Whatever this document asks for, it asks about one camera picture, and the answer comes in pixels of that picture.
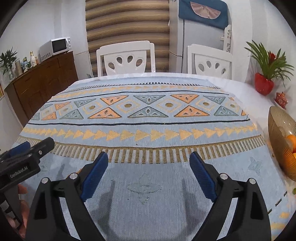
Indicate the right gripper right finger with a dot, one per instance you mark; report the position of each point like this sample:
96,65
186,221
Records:
250,220

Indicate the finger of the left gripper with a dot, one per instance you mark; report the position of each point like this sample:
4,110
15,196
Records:
41,149
22,148

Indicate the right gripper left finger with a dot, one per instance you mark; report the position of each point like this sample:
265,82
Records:
46,220

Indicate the large orange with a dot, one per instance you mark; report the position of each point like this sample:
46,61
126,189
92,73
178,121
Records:
291,141

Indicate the left hand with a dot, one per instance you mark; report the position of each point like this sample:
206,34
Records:
25,210

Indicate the brown wooden sideboard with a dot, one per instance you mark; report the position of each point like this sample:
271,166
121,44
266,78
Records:
28,92

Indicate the bookshelf with books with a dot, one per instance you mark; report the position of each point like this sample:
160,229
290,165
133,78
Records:
1,92

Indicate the grey canister on sideboard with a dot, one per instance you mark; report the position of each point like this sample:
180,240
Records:
18,67

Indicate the white bottle on sideboard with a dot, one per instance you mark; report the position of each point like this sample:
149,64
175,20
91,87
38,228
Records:
33,60

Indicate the small green plant on sideboard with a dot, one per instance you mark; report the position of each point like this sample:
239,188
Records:
7,60

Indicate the amber glass fruit bowl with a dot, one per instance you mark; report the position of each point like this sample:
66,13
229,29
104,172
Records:
280,125

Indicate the white microwave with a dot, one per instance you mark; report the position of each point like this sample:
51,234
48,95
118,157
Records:
54,47

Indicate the blue patterned table cloth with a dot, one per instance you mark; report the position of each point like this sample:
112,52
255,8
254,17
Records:
149,126

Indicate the red lidded candy dish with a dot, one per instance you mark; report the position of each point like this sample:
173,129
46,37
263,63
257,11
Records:
281,100

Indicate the white chair left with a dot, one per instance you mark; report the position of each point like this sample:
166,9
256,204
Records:
125,58

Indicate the white chair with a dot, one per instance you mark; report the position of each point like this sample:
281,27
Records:
209,61
125,58

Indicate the striped brown curtain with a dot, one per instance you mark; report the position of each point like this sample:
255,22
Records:
112,22

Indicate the potted green plant red pot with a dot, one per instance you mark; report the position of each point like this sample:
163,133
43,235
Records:
273,67

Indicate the white chair right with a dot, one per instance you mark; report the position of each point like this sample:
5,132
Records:
209,61

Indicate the grey refrigerator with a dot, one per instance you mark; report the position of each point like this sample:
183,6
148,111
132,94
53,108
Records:
184,33

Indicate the blue fridge cover cloth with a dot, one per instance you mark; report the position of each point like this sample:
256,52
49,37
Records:
208,12

